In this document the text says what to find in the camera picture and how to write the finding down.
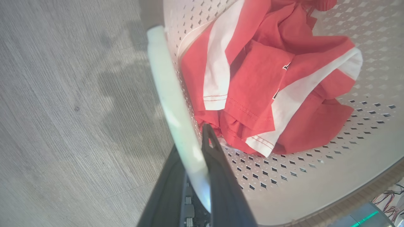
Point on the red and white garment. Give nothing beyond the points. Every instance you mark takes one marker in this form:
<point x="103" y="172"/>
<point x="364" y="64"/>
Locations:
<point x="262" y="78"/>

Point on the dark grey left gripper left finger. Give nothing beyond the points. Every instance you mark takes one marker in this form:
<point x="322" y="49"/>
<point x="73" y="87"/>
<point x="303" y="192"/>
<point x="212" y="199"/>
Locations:
<point x="164" y="195"/>

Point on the white perforated laundry basket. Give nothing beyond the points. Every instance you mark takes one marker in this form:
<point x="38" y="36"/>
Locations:
<point x="315" y="189"/>

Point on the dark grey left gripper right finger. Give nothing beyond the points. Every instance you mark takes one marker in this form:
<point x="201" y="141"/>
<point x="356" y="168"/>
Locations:
<point x="225" y="192"/>

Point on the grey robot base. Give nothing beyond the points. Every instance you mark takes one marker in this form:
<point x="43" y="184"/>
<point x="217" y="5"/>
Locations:
<point x="363" y="217"/>

